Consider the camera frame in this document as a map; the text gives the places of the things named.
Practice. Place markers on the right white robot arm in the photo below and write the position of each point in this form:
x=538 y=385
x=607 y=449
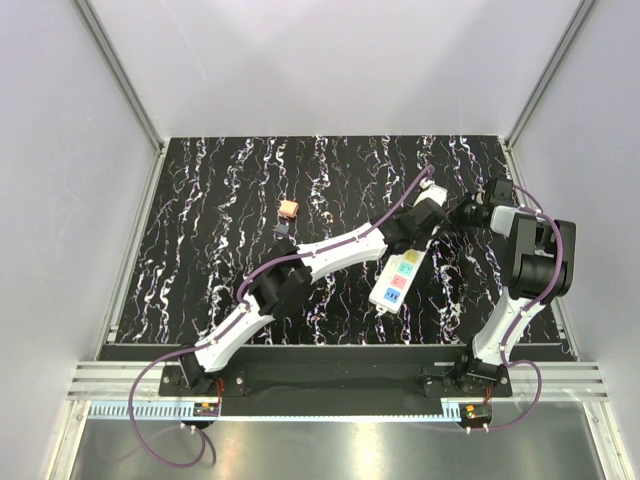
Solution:
x=538 y=267

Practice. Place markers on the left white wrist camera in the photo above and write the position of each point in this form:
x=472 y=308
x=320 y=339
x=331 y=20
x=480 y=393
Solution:
x=429 y=190

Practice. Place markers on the left orange connector board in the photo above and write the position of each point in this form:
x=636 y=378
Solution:
x=207 y=408

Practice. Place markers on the silver aluminium rail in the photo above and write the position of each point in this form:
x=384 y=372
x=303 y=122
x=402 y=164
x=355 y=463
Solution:
x=548 y=381

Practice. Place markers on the white power strip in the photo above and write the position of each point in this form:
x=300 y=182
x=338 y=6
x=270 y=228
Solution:
x=395 y=280

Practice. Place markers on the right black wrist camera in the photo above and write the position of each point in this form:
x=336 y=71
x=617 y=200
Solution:
x=498 y=191

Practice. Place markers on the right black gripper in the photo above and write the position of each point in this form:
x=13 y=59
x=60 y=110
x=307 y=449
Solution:
x=457 y=208

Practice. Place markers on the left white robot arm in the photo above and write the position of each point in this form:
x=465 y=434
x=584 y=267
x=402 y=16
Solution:
x=278 y=289

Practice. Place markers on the orange connector board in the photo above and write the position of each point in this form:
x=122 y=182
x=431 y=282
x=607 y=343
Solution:
x=475 y=411
x=207 y=408

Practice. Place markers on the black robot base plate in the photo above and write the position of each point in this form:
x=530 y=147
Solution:
x=342 y=404

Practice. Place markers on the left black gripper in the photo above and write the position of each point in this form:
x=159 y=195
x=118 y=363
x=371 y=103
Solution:
x=423 y=241

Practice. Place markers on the right orange connector board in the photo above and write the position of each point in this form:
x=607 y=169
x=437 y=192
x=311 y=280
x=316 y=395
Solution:
x=475 y=411

